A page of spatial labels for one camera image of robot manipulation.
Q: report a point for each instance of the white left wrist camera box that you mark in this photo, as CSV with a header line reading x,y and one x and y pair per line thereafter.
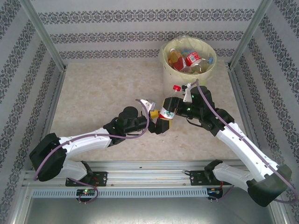
x,y
149,106

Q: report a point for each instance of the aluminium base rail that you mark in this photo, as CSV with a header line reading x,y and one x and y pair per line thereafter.
x,y
149,175

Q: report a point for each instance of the cola bottle red label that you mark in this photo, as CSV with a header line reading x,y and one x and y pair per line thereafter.
x,y
168,114

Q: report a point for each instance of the aluminium side rail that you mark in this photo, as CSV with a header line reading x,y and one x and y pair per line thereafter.
x,y
239,98
55,100

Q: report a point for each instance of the aluminium frame post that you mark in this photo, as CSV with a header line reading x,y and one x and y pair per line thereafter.
x,y
42,32
250,32

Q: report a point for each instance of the amber tea bottle white cap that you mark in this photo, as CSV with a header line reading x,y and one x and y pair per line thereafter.
x,y
177,60

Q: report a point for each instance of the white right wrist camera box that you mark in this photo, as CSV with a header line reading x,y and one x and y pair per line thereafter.
x,y
188,94

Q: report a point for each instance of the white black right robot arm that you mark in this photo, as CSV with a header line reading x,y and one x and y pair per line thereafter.
x,y
238,144

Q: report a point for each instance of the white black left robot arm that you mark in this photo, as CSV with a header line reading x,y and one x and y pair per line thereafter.
x,y
86,140

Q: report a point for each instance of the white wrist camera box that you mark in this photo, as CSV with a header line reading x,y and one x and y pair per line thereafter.
x,y
188,94
149,106

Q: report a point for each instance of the cream plastic bin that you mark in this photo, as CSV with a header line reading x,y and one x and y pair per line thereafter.
x,y
169,81

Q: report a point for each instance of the grey metal sheet tray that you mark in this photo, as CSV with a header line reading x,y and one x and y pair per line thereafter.
x,y
149,210

